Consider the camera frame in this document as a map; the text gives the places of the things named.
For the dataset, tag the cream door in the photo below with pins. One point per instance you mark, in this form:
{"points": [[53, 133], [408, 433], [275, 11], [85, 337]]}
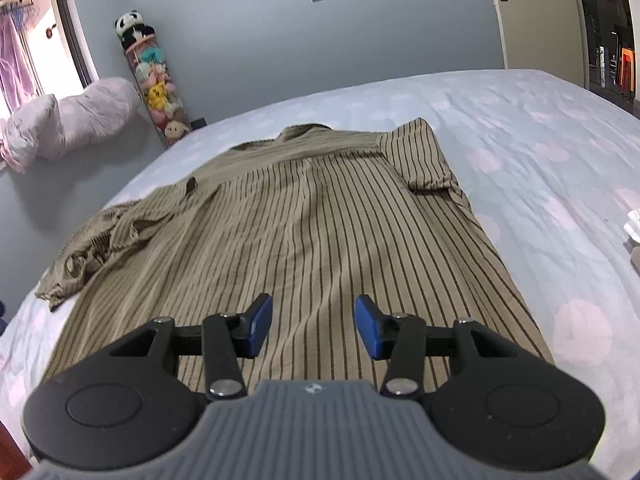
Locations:
{"points": [[540, 20]]}

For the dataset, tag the tube of plush toys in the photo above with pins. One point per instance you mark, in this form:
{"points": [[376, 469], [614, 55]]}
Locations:
{"points": [[157, 95]]}

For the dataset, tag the dark wall socket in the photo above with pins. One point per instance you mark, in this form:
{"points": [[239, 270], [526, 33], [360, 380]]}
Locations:
{"points": [[199, 122]]}

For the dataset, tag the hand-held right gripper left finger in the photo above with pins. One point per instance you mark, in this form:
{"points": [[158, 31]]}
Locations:
{"points": [[260, 322]]}

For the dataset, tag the panda plush toy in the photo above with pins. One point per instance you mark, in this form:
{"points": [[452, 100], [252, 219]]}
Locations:
{"points": [[131, 25]]}

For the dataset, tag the dark window frame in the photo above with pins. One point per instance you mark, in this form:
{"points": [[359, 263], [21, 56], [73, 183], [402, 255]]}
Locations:
{"points": [[75, 25]]}

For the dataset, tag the polka dot bed sheet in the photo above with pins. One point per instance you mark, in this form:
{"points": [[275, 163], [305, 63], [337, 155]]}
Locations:
{"points": [[525, 160]]}

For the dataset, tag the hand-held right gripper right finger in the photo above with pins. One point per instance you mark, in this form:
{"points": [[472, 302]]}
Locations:
{"points": [[370, 327]]}

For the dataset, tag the dark shelf unit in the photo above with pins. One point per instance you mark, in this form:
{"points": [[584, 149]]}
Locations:
{"points": [[605, 20]]}

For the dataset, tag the orange box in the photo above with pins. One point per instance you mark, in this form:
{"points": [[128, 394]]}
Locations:
{"points": [[626, 67]]}

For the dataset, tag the pink quilt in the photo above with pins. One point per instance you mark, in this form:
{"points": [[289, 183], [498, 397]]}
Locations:
{"points": [[75, 120]]}

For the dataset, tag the tan striped shirt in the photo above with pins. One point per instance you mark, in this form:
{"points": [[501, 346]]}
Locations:
{"points": [[310, 220]]}

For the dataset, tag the purple curtain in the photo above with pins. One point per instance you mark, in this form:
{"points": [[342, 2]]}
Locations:
{"points": [[17, 65]]}

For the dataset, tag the grey cloth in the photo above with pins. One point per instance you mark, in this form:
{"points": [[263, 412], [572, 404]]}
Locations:
{"points": [[636, 256]]}

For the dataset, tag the white cloth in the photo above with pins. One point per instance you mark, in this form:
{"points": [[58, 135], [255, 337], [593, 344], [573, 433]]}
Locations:
{"points": [[634, 227]]}

